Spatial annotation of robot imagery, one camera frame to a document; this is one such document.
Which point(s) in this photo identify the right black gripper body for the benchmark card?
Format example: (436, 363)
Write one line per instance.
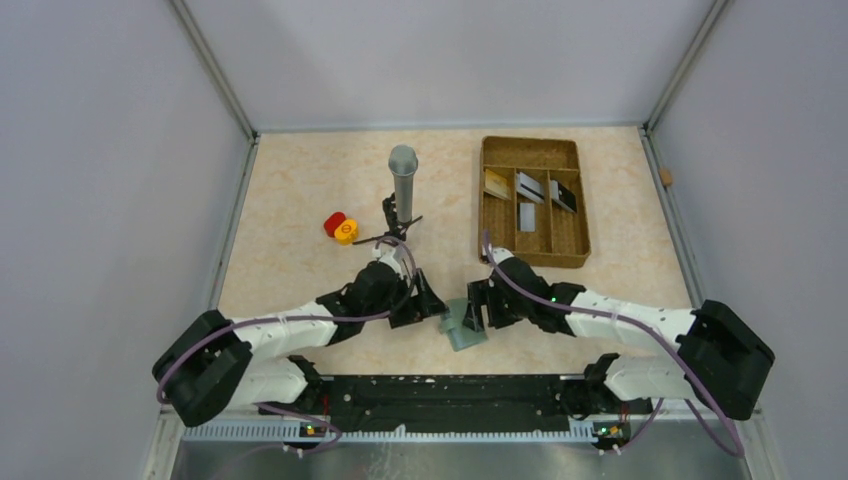
(502, 311)

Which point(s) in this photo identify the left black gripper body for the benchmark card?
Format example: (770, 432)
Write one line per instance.
(407, 310)

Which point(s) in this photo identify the green card holder wallet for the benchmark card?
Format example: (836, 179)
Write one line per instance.
(451, 325)

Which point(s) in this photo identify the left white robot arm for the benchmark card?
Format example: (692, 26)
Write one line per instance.
(219, 363)

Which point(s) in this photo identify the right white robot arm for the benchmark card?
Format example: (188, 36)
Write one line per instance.
(707, 353)

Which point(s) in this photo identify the gold card in tray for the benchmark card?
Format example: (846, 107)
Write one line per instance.
(496, 185)

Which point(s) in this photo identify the brown woven cutlery tray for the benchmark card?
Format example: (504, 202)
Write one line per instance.
(561, 239)

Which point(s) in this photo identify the grey microphone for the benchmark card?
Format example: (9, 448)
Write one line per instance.
(403, 164)

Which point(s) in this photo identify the small wooden block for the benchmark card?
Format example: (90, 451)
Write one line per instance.
(666, 177)

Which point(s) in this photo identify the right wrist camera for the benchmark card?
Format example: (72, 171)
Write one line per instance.
(497, 255)

